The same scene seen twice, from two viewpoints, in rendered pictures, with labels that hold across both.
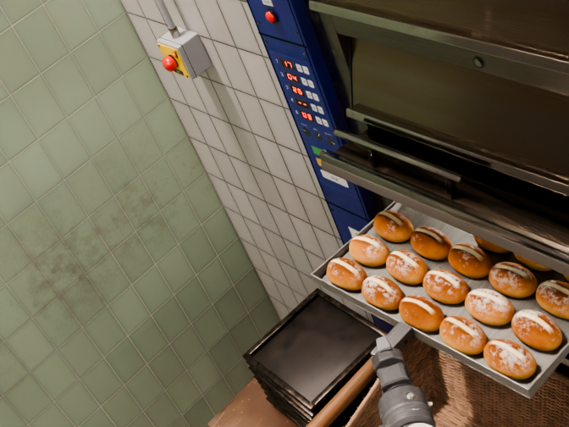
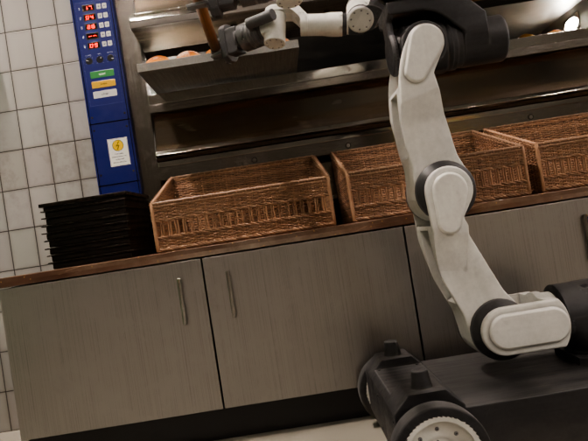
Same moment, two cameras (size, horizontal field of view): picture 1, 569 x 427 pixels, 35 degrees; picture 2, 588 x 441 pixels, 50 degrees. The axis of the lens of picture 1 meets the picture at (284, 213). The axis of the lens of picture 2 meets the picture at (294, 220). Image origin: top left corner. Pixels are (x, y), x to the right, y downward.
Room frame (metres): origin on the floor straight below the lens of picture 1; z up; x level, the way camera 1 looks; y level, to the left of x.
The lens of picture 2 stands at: (0.04, 1.67, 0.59)
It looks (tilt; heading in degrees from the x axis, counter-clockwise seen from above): 1 degrees up; 297
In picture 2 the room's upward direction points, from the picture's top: 9 degrees counter-clockwise
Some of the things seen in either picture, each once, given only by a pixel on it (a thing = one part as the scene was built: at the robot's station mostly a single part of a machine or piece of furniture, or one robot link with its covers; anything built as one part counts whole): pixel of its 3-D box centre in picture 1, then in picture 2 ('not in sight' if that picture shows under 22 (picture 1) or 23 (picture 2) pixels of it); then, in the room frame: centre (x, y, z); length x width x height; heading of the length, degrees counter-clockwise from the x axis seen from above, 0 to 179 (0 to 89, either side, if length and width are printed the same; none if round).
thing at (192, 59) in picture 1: (183, 52); not in sight; (2.06, 0.07, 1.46); 0.10 x 0.07 x 0.10; 27
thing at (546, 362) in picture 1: (465, 268); (222, 69); (1.22, -0.29, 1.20); 0.55 x 0.36 x 0.03; 28
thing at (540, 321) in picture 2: not in sight; (512, 323); (0.30, 0.09, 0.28); 0.21 x 0.20 x 0.13; 28
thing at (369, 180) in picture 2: not in sight; (419, 171); (0.60, -0.43, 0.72); 0.56 x 0.49 x 0.28; 27
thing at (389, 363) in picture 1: (400, 393); (240, 39); (1.01, -0.06, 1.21); 0.12 x 0.10 x 0.13; 173
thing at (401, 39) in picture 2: not in sight; (420, 51); (0.40, 0.14, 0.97); 0.14 x 0.13 x 0.12; 118
